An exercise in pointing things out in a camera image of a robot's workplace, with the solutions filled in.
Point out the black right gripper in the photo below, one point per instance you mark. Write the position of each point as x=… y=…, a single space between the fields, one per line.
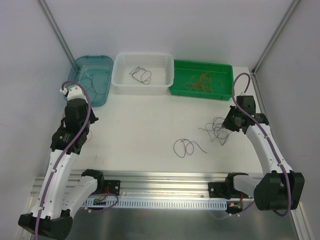
x=230 y=120

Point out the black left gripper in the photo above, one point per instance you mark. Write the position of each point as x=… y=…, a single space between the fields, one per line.
x=90 y=119

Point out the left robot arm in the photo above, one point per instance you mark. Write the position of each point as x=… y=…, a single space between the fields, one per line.
x=52 y=215

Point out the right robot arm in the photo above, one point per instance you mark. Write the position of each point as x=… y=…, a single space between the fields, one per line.
x=280 y=188

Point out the translucent blue plastic bin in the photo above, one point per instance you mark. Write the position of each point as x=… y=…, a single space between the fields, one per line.
x=94 y=73

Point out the green plastic tray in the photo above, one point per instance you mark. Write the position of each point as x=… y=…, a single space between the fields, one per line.
x=202 y=80

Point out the white perforated plastic basket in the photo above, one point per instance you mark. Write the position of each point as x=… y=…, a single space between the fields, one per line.
x=142 y=73

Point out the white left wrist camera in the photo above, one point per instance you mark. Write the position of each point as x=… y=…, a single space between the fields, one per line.
x=73 y=92

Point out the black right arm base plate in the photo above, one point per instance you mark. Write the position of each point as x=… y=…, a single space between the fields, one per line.
x=217 y=190

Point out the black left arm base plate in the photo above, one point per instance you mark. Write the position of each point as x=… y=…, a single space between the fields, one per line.
x=112 y=187

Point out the aluminium mounting rail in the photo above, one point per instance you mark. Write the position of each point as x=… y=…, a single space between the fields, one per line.
x=164 y=185

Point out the slotted white cable duct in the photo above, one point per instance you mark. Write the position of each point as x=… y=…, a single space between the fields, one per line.
x=179 y=204

